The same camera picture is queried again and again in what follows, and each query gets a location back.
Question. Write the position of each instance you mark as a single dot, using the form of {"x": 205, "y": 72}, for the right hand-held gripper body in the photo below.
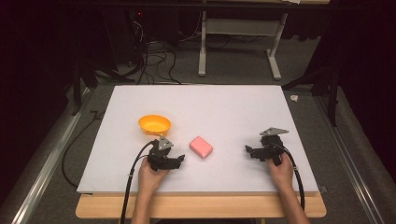
{"x": 271, "y": 148}

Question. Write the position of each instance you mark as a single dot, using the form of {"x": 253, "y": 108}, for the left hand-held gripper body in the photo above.
{"x": 159, "y": 158}

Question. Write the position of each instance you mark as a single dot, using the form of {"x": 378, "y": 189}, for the person's left hand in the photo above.
{"x": 149, "y": 179}

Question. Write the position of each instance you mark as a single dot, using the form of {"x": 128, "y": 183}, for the person's right hand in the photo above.
{"x": 282, "y": 174}

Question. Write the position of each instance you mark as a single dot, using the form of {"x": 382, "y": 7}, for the pink soap bar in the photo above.
{"x": 201, "y": 146}

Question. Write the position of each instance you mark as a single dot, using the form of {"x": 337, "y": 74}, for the orange plastic bowl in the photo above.
{"x": 154, "y": 125}

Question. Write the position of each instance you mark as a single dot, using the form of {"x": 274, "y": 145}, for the wooden table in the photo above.
{"x": 202, "y": 207}

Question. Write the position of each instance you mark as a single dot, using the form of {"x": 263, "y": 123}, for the white foam board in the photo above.
{"x": 218, "y": 109}

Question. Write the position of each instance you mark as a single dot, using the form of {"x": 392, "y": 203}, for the crumpled white paper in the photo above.
{"x": 294, "y": 98}

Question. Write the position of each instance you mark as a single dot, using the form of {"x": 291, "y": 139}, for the black metal stand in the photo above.
{"x": 333, "y": 99}
{"x": 77, "y": 87}

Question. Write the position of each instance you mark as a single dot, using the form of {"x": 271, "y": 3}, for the aluminium rail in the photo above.
{"x": 351, "y": 174}
{"x": 40, "y": 180}

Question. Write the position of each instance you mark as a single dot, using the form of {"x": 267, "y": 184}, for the white metal desk frame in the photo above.
{"x": 202, "y": 46}

